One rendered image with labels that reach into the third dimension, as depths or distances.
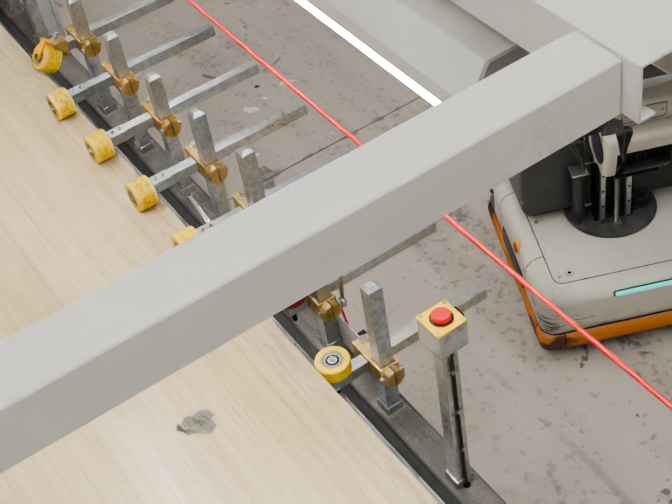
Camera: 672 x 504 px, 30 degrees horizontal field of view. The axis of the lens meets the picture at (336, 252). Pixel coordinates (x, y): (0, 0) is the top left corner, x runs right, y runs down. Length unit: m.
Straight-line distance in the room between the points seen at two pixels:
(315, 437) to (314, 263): 1.87
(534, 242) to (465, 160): 3.03
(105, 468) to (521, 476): 1.37
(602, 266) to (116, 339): 3.10
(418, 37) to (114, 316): 0.43
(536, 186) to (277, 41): 1.82
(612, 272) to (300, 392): 1.33
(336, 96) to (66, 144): 1.67
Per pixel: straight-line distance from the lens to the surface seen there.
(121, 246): 3.15
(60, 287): 3.10
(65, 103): 3.57
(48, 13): 5.26
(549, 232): 3.87
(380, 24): 1.11
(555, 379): 3.84
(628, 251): 3.81
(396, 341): 2.84
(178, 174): 3.22
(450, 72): 1.04
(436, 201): 0.81
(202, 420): 2.69
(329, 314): 2.92
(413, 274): 4.16
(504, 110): 0.83
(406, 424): 2.88
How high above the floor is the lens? 2.98
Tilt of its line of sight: 44 degrees down
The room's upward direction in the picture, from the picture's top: 11 degrees counter-clockwise
